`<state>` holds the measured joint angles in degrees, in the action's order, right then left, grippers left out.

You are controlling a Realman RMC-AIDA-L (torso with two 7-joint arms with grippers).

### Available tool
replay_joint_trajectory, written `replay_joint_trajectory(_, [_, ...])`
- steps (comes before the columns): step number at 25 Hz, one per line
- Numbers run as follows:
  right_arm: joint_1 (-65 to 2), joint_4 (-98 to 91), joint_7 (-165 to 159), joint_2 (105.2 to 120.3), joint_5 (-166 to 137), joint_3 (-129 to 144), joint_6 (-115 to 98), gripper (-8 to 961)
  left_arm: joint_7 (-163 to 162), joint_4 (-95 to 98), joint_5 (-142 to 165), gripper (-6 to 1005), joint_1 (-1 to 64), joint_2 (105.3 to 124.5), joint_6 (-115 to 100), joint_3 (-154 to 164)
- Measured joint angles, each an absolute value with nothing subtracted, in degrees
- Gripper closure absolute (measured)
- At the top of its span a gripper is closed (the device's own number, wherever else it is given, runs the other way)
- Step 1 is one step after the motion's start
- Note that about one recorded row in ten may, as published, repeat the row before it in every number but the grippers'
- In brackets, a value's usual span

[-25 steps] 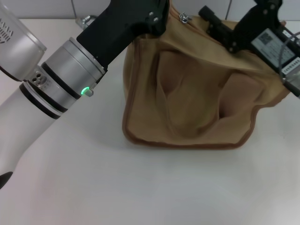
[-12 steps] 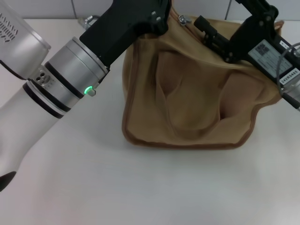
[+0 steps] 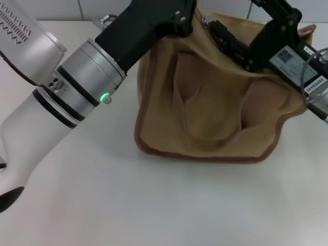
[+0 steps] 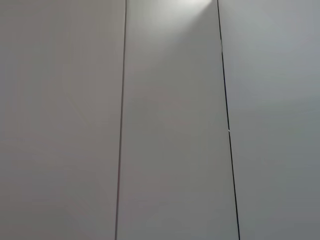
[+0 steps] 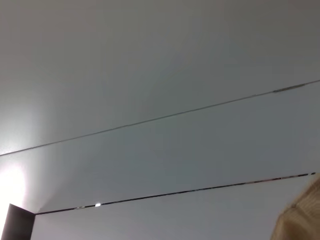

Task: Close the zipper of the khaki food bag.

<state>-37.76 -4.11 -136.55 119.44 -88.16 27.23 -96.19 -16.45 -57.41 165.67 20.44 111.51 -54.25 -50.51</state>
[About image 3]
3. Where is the khaki canvas food bag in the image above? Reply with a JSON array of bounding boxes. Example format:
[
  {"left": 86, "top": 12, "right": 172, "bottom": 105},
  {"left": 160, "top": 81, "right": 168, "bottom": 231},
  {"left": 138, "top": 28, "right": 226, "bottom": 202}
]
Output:
[{"left": 134, "top": 6, "right": 318, "bottom": 164}]

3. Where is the silver metal zipper pull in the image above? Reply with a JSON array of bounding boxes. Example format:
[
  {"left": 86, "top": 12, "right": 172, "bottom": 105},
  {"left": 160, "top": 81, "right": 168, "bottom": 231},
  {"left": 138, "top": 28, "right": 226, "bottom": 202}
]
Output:
[{"left": 201, "top": 15, "right": 215, "bottom": 27}]

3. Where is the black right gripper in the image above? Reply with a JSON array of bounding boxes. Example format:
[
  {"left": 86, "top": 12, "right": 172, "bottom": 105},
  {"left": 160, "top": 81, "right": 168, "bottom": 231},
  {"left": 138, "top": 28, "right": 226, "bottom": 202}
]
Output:
[{"left": 211, "top": 0, "right": 328, "bottom": 95}]

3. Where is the left gripper cable with connector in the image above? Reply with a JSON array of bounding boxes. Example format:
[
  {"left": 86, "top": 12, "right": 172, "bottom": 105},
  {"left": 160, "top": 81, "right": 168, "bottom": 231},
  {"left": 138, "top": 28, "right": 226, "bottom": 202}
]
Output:
[{"left": 93, "top": 14, "right": 119, "bottom": 31}]

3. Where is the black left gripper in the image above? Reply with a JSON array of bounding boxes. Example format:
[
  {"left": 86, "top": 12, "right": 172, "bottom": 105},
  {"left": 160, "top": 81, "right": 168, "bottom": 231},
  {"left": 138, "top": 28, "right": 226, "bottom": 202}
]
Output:
[{"left": 94, "top": 0, "right": 198, "bottom": 72}]

